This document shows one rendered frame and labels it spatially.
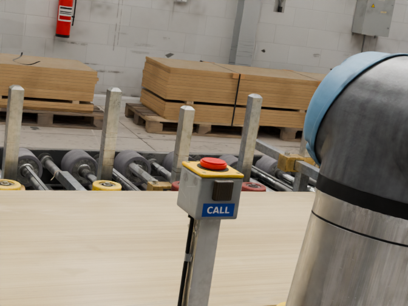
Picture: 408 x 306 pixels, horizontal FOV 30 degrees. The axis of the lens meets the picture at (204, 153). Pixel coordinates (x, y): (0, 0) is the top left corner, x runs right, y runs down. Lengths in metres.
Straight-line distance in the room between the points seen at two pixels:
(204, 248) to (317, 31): 8.44
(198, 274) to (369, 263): 0.54
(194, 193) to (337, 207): 0.47
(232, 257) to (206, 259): 0.56
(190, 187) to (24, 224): 0.72
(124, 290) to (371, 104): 0.91
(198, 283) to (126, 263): 0.45
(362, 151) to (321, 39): 8.92
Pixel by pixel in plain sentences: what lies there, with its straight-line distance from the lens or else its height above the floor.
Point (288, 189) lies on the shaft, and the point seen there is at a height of 0.81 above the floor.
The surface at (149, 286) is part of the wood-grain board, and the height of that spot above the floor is 0.90.
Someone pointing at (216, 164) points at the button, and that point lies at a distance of 1.11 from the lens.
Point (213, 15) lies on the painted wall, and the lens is 8.88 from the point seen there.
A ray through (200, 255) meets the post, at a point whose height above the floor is 1.09.
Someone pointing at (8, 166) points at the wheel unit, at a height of 0.92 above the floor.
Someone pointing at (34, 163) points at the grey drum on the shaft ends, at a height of 0.83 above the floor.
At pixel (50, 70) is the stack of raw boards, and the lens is 7.10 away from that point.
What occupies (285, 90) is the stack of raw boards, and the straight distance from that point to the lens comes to 7.92.
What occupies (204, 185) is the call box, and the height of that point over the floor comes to 1.20.
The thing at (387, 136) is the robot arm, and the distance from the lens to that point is 0.63.
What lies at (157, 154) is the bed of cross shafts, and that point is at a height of 0.83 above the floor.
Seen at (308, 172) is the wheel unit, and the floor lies 0.94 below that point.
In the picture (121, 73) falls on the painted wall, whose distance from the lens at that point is 8.60.
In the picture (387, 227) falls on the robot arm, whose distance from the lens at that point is 0.64.
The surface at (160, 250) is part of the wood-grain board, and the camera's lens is 1.69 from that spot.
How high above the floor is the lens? 1.48
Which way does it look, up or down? 12 degrees down
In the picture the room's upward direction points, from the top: 8 degrees clockwise
